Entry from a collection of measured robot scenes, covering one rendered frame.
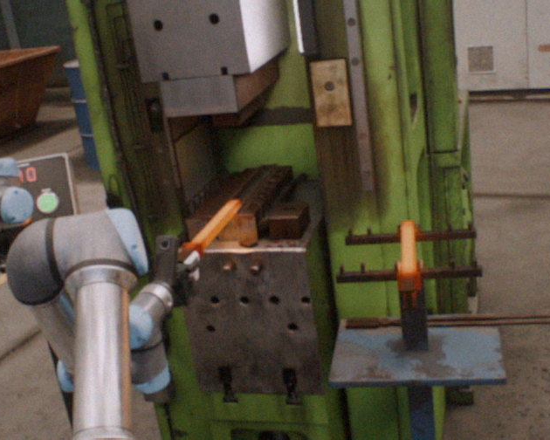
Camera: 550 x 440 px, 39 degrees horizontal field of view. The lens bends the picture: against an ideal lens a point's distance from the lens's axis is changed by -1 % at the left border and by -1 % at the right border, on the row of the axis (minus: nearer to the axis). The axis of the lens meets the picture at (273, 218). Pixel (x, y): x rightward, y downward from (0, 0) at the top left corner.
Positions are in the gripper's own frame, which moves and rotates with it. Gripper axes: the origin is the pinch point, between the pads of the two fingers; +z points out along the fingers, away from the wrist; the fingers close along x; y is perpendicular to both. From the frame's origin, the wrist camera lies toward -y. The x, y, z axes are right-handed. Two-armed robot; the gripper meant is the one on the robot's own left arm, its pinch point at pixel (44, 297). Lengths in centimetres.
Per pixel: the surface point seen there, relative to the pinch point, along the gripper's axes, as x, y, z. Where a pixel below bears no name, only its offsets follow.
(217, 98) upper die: 18, -50, -37
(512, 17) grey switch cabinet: -140, -552, 22
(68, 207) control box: -16.2, -21.9, -13.3
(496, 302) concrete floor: 14, -202, 94
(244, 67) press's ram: 26, -54, -44
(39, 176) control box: -23.8, -20.0, -21.8
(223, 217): 20.2, -43.7, -7.4
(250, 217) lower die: 22, -52, -5
